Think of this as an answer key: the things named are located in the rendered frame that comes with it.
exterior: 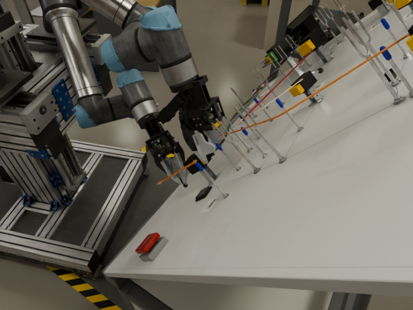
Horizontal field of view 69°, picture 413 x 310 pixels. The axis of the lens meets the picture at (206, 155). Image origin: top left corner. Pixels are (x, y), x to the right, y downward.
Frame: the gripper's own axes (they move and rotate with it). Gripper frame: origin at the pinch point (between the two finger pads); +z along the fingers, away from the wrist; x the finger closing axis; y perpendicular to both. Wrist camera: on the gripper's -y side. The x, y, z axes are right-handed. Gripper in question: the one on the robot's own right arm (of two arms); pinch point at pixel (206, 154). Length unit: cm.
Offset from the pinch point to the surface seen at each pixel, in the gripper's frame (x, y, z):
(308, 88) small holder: 13.7, 24.7, -8.0
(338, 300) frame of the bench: 1, 24, 53
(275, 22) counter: 306, -76, 18
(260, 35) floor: 345, -111, 34
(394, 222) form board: -31, 42, -11
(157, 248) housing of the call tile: -24.3, -3.4, 8.2
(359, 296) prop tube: -19.5, 34.9, 18.9
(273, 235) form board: -28.7, 27.9, -4.8
